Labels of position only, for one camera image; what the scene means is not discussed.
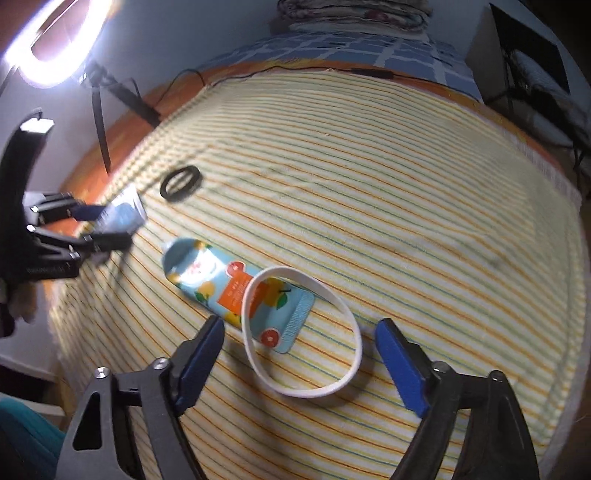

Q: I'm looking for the black hair tie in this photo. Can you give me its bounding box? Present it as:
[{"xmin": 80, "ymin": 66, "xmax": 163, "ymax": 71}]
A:
[{"xmin": 159, "ymin": 165, "xmax": 203, "ymax": 202}]

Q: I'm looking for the blue checked bedsheet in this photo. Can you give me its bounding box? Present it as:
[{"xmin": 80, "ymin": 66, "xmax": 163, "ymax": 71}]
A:
[{"xmin": 203, "ymin": 34, "xmax": 485, "ymax": 104}]

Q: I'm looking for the black folding chair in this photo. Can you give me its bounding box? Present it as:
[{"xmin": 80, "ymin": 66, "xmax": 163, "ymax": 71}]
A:
[{"xmin": 489, "ymin": 2, "xmax": 591, "ymax": 185}]

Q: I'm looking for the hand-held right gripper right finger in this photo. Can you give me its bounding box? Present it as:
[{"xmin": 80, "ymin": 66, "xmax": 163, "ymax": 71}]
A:
[{"xmin": 375, "ymin": 318, "xmax": 541, "ymax": 480}]

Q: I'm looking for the person's left hand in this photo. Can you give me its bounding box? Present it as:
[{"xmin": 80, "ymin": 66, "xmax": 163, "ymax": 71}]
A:
[{"xmin": 9, "ymin": 279, "xmax": 40, "ymax": 324}]

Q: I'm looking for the black tripod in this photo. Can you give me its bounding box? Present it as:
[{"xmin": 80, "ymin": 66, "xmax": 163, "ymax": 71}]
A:
[{"xmin": 78, "ymin": 62, "xmax": 162, "ymax": 176}]

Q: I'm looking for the yellow striped towel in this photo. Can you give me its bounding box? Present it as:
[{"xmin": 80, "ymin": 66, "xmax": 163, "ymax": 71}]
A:
[{"xmin": 48, "ymin": 69, "xmax": 580, "ymax": 480}]

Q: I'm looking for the stack of folded quilts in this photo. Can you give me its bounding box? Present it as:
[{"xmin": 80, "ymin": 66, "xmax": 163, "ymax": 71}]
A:
[{"xmin": 277, "ymin": 0, "xmax": 432, "ymax": 33}]

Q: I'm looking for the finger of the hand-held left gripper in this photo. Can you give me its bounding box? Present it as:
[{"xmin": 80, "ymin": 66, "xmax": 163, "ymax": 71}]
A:
[
  {"xmin": 28, "ymin": 225, "xmax": 136, "ymax": 265},
  {"xmin": 25, "ymin": 191, "xmax": 101, "ymax": 224}
]

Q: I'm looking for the white blue tissue packet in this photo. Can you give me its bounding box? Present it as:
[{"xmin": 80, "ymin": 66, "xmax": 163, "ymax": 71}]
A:
[{"xmin": 95, "ymin": 185, "xmax": 147, "ymax": 236}]

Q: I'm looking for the teal cloth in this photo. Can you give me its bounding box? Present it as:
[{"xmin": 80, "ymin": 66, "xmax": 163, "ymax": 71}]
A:
[{"xmin": 0, "ymin": 397, "xmax": 65, "ymax": 480}]

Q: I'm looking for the white elastic band ring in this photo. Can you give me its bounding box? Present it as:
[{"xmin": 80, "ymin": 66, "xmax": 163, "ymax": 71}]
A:
[{"xmin": 243, "ymin": 266, "xmax": 363, "ymax": 398}]

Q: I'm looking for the ring light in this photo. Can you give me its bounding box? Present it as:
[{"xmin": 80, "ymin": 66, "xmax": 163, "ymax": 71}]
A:
[{"xmin": 0, "ymin": 0, "xmax": 116, "ymax": 88}]

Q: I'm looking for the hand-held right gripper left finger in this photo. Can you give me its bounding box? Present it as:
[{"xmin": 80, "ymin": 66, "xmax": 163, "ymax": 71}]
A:
[{"xmin": 58, "ymin": 315, "xmax": 226, "ymax": 480}]

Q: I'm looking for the fruit print tube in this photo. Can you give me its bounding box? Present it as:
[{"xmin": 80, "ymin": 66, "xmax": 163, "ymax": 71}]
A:
[{"xmin": 161, "ymin": 237, "xmax": 315, "ymax": 354}]

